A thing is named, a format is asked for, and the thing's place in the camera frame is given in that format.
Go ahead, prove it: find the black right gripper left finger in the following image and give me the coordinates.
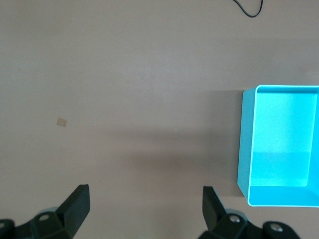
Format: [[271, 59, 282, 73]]
[[0, 184, 90, 239]]

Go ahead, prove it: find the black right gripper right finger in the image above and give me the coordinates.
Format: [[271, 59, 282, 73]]
[[199, 185, 299, 239]]

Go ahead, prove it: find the turquoise plastic bin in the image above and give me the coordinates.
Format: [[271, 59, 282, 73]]
[[236, 84, 319, 208]]

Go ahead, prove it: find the thin black looped cable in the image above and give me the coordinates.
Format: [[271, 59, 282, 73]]
[[233, 0, 265, 18]]

